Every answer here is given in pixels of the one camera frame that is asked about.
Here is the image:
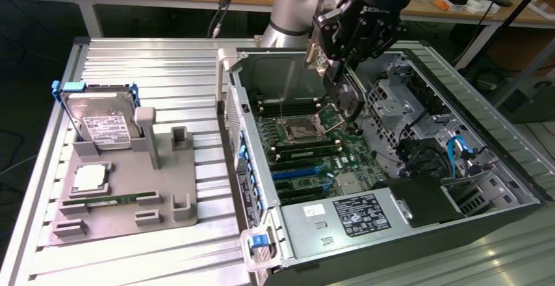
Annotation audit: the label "black expansion slot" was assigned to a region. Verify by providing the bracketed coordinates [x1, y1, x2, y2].
[277, 187, 327, 203]

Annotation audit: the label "black tripod pole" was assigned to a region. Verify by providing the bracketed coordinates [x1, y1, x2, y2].
[498, 0, 546, 30]

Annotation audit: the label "silver chipset heat sink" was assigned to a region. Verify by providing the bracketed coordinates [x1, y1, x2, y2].
[335, 172, 363, 194]

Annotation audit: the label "open black pc case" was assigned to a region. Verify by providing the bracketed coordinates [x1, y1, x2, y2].
[215, 46, 554, 286]

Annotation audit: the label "grey power supply unit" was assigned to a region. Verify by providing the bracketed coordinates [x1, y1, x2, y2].
[279, 188, 418, 258]

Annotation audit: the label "hard disk with blue carrier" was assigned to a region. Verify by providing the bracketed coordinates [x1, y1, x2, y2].
[51, 81, 147, 152]

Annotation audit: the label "green ram stick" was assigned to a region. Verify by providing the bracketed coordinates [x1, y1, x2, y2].
[62, 192, 158, 207]

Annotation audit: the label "grey cable with metal plug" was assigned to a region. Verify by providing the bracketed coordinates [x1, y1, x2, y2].
[210, 0, 247, 38]

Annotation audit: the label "blue expansion slot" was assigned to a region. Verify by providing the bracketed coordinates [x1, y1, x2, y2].
[270, 165, 323, 181]

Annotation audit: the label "grey plastic parts rack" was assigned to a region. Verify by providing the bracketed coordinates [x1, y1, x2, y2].
[51, 106, 199, 246]

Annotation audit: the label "black ram stick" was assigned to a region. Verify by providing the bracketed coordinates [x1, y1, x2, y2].
[273, 142, 345, 163]

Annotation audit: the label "blue case latch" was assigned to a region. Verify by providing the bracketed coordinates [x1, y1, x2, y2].
[247, 233, 269, 252]

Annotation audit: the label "black gpu card metal bracket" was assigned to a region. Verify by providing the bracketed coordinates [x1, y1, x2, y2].
[305, 40, 367, 124]

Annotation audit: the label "metal socket cover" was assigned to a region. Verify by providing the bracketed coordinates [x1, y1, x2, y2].
[314, 103, 349, 133]

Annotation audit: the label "blue sata wire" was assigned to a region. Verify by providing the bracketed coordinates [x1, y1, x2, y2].
[446, 134, 477, 180]

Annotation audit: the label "silver metal drive cage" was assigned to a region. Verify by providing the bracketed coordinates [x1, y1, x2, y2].
[361, 77, 441, 177]

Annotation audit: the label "cpu socket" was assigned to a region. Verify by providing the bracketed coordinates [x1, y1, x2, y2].
[282, 117, 326, 145]

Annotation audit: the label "green motherboard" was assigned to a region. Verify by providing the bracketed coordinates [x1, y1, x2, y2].
[254, 98, 393, 204]

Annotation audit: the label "white orange plastic parts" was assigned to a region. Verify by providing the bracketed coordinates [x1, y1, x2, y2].
[433, 0, 497, 15]

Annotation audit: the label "silver cpu chip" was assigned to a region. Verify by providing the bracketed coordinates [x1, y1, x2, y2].
[71, 164, 115, 193]

